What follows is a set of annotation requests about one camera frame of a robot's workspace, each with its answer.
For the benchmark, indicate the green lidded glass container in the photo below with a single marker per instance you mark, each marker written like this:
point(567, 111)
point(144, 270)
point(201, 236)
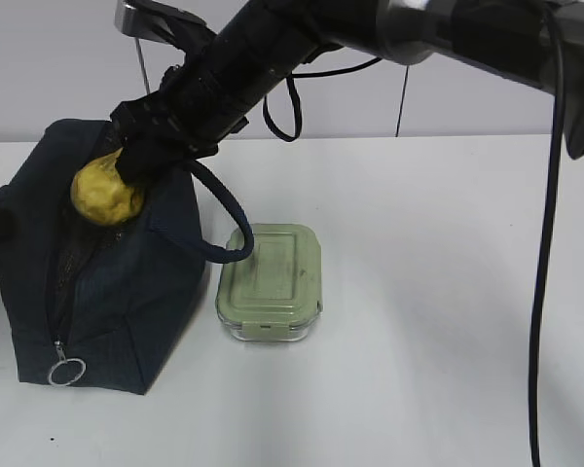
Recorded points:
point(275, 295)

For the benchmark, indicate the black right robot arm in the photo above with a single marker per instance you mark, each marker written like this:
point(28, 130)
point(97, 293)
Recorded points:
point(511, 39)

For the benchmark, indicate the dark blue zipper bag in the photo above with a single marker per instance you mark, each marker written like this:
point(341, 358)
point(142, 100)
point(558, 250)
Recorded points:
point(103, 307)

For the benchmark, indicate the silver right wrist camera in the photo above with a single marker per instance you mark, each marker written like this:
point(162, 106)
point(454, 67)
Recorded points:
point(158, 22)

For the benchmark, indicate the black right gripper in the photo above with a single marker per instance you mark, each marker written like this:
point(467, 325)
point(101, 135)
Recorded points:
point(197, 105)

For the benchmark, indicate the yellow pear-shaped gourd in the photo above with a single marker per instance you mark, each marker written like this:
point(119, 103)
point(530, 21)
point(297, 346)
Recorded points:
point(101, 196)

